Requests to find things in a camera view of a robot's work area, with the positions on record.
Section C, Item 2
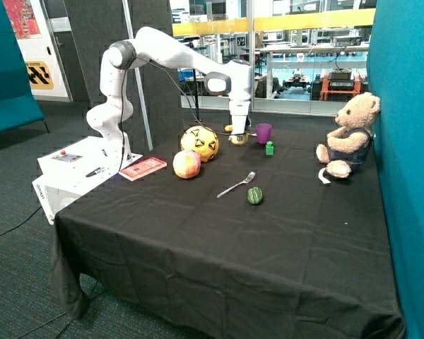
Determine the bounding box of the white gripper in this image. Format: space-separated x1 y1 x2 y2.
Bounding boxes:
229 100 250 135

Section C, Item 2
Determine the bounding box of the yellow black soccer ball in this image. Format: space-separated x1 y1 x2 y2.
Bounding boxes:
180 126 219 162

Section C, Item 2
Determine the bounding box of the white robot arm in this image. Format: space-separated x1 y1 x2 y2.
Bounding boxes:
87 27 254 166

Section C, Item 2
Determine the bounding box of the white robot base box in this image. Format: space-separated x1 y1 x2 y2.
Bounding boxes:
33 136 142 225

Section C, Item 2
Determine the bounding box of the purple plastic cup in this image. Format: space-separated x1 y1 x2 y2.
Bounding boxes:
256 123 272 145

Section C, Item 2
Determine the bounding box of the green toy block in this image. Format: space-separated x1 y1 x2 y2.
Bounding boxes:
266 141 274 156

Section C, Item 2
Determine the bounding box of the white workbench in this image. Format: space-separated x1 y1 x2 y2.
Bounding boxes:
260 44 369 91

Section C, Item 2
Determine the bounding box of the silver fork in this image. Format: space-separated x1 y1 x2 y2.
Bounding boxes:
216 172 256 198

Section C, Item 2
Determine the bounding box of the pink yellow soft ball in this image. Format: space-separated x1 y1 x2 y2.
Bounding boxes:
172 150 201 179

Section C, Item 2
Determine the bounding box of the black tripod stand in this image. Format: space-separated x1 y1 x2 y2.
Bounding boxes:
182 37 204 124

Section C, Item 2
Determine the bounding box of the green toy bell pepper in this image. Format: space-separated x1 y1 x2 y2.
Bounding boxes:
247 186 264 206

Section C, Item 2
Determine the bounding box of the orange black wheeled robot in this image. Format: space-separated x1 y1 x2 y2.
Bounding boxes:
310 69 369 102

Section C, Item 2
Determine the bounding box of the brown teddy bear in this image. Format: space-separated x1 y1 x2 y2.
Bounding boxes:
316 92 381 179

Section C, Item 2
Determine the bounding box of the red book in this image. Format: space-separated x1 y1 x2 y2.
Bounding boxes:
119 157 167 181

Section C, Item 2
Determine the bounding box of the black tablecloth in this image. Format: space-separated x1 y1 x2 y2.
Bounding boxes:
50 131 406 338

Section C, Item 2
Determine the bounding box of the black yellow sign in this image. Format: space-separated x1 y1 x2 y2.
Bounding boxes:
25 61 54 90

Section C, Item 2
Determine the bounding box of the teal sofa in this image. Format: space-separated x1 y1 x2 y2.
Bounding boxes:
0 1 45 133

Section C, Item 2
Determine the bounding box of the red poster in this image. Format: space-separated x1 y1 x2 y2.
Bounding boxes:
2 0 42 40

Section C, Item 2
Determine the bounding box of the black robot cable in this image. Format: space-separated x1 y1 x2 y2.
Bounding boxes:
86 58 250 179

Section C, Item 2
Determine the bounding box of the teal partition wall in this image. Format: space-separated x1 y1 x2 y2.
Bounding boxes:
367 1 424 338

